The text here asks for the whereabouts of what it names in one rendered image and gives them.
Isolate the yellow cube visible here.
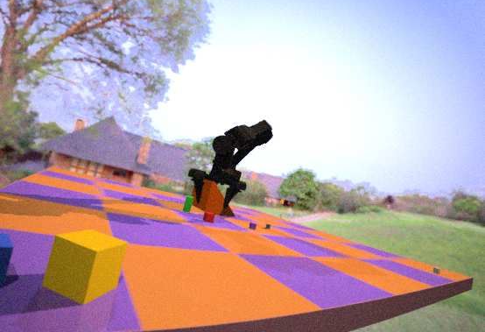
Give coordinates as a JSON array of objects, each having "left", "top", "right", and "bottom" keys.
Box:
[{"left": 42, "top": 230, "right": 128, "bottom": 305}]

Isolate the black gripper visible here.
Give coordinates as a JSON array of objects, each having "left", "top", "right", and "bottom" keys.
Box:
[{"left": 187, "top": 157, "right": 247, "bottom": 208}]

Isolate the blue block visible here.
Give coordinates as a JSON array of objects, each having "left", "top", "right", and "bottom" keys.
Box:
[{"left": 0, "top": 233, "right": 14, "bottom": 288}]

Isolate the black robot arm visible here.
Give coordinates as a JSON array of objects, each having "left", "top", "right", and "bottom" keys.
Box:
[{"left": 213, "top": 120, "right": 273, "bottom": 184}]

